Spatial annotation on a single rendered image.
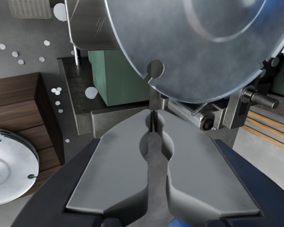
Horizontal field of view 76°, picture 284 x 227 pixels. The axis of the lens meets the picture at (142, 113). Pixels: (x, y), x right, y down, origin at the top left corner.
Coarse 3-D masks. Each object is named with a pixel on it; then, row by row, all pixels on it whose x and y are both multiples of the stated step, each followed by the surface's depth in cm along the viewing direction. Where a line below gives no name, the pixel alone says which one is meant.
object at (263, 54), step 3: (261, 51) 27; (264, 51) 27; (267, 51) 27; (258, 54) 27; (261, 54) 27; (264, 54) 27; (267, 54) 27; (258, 57) 27; (261, 57) 27; (264, 57) 27; (258, 60) 27; (261, 60) 28; (258, 63) 28
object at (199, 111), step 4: (204, 104) 26; (208, 104) 26; (200, 108) 26; (204, 108) 26; (208, 108) 26; (212, 108) 27; (216, 108) 27; (196, 112) 26; (200, 112) 26; (204, 112) 26; (208, 112) 27
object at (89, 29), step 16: (64, 0) 15; (80, 0) 15; (96, 0) 16; (80, 16) 16; (96, 16) 16; (80, 32) 16; (96, 32) 17; (112, 32) 17; (80, 48) 17; (96, 48) 18; (112, 48) 18
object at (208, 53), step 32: (128, 0) 17; (160, 0) 18; (192, 0) 18; (224, 0) 20; (256, 0) 22; (128, 32) 18; (160, 32) 19; (192, 32) 21; (224, 32) 22; (256, 32) 25; (192, 64) 23; (224, 64) 25; (256, 64) 27; (192, 96) 25; (224, 96) 27
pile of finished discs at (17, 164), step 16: (0, 144) 55; (16, 144) 57; (0, 160) 57; (16, 160) 60; (32, 160) 62; (0, 176) 59; (16, 176) 62; (32, 176) 65; (0, 192) 62; (16, 192) 64
